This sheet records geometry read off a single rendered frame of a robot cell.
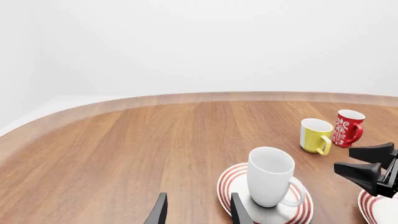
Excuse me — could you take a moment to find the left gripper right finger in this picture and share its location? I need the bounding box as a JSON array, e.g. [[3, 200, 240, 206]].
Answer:
[[230, 192, 255, 224]]

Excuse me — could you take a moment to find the yellow and white mug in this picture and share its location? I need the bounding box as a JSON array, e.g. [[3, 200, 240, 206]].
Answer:
[[300, 118, 334, 157]]

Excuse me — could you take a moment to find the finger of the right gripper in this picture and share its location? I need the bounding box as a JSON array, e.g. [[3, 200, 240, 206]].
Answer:
[[333, 162, 383, 197], [348, 142, 396, 170]]

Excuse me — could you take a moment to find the red mug with white pattern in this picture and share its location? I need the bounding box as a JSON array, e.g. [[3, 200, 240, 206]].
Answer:
[[332, 109, 366, 149]]

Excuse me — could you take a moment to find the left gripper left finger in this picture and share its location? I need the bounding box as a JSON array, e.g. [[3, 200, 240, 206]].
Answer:
[[144, 192, 169, 224]]

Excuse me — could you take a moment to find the red-ringed white plate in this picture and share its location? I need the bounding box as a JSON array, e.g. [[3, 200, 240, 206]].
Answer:
[[357, 189, 398, 224], [216, 162, 314, 224]]

